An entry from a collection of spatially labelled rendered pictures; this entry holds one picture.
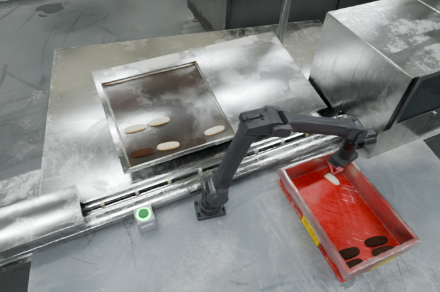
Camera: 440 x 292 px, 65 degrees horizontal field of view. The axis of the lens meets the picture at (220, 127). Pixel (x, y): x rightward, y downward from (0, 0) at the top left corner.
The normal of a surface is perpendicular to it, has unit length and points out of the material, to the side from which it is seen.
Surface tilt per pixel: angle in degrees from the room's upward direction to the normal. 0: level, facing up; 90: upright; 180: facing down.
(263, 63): 10
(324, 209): 0
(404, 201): 0
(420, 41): 0
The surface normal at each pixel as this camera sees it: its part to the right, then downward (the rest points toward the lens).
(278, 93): 0.11, -0.55
